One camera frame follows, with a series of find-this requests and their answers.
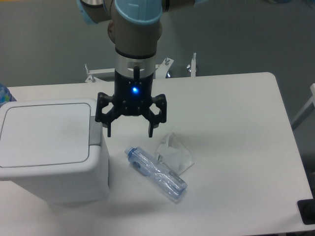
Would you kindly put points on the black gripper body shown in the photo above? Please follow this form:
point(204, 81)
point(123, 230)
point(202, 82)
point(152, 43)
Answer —
point(132, 97)

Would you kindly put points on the white push-button trash can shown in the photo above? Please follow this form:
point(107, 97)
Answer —
point(54, 149)

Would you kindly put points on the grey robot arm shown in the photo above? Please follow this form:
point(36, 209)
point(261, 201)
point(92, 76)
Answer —
point(134, 29)

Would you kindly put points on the crumpled white plastic wrapper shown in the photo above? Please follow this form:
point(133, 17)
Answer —
point(174, 154)

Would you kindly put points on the clear plastic water bottle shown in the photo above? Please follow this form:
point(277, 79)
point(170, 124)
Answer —
point(157, 173)

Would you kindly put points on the blue bottle at left edge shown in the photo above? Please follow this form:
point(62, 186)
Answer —
point(5, 95)

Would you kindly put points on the black block at table corner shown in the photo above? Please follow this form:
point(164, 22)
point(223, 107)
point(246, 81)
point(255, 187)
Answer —
point(307, 211)

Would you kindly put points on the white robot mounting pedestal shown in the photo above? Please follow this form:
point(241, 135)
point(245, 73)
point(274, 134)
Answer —
point(107, 75)

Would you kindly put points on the white upright bracket with bolt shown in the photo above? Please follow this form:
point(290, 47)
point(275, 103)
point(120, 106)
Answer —
point(192, 67)

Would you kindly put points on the white frame at right edge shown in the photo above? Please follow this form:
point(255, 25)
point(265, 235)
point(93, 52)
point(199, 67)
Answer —
point(305, 111)

